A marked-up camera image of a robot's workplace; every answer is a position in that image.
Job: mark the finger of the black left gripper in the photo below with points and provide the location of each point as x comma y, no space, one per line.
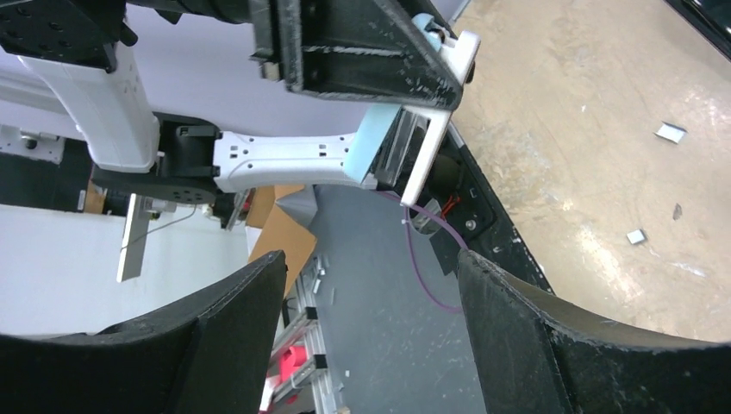
364,50

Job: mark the light blue stapler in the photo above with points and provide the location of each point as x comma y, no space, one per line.
411,114

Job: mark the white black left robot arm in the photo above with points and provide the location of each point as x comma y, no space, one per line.
186,101

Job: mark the small staple strip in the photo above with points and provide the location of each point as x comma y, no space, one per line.
671,132
636,236

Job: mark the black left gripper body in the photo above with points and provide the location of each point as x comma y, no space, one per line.
277,30

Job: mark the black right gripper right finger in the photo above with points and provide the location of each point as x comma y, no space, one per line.
537,353

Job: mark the aluminium frame rail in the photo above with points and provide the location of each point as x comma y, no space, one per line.
299,368

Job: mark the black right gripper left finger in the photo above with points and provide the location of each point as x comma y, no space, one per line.
207,352

